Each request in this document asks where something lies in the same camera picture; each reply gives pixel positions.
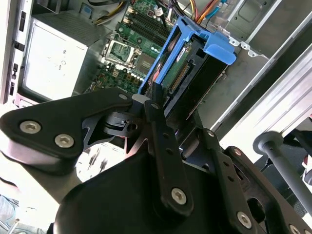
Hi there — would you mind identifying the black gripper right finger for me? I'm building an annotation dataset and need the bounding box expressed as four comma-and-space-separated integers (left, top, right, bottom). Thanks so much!
194, 120, 312, 234

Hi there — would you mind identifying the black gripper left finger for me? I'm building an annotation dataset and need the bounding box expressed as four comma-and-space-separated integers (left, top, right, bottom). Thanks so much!
0, 82, 195, 218

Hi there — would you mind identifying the hard disk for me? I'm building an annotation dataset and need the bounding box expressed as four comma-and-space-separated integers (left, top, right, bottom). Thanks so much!
137, 17, 237, 122

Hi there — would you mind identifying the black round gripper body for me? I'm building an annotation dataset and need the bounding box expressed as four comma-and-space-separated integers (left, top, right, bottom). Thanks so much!
48, 112, 312, 234

